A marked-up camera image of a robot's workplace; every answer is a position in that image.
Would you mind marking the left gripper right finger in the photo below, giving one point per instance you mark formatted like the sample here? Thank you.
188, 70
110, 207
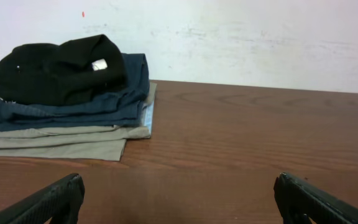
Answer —
302, 203

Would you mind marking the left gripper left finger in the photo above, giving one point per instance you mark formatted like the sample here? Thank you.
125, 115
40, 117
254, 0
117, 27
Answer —
58, 203

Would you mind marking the beige folded garment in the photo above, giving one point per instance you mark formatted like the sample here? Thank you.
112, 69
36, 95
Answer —
86, 142

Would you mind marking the navy folded garment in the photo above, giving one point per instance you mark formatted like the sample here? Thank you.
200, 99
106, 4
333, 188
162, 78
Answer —
123, 108

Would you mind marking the light blue folded garment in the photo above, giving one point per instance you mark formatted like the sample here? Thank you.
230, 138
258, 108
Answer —
147, 117

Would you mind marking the black folded garment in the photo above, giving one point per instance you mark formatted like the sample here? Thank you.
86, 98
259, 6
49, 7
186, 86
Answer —
67, 74

